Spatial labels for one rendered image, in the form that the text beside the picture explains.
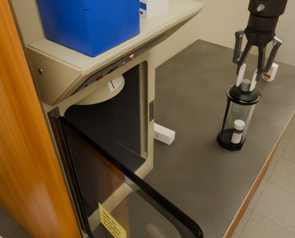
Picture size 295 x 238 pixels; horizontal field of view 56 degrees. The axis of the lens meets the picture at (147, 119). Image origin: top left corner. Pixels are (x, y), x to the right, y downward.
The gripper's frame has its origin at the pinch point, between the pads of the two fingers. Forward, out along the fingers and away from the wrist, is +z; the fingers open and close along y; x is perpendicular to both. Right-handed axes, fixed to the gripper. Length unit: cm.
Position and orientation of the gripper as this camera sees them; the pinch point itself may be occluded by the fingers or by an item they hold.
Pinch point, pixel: (247, 78)
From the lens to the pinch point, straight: 93.3
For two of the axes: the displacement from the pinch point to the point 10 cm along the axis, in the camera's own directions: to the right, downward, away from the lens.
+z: 0.0, 7.7, 6.4
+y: 7.9, 3.9, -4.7
